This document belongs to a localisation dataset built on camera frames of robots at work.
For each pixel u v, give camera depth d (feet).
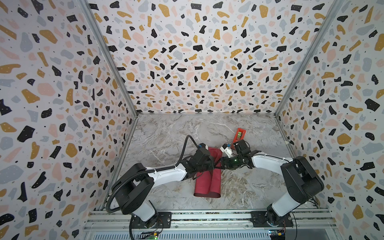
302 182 1.52
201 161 2.22
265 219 2.41
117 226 2.36
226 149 2.81
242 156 2.38
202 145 2.64
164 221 2.41
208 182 2.56
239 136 3.29
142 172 1.50
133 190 1.42
